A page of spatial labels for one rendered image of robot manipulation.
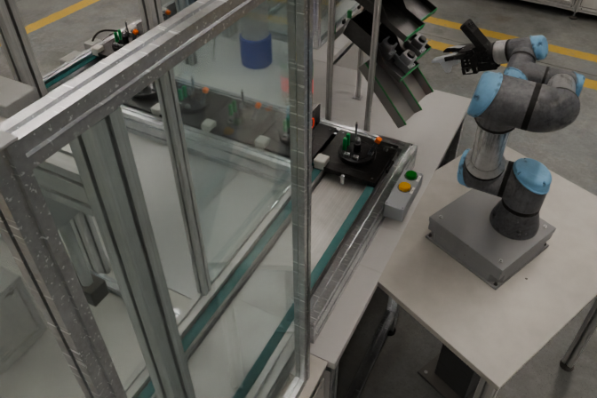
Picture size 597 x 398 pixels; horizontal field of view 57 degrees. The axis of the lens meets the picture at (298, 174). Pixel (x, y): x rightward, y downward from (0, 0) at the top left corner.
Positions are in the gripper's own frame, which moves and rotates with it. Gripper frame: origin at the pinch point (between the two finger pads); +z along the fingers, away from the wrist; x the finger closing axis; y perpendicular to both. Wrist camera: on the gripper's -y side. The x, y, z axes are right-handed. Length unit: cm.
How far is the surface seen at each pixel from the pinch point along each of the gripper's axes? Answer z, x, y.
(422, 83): 23.9, 21.3, 18.8
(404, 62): 14.3, -0.6, 1.2
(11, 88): 4, -132, -48
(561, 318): -43, -44, 70
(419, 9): 13.1, 16.3, -12.8
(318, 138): 43, -28, 17
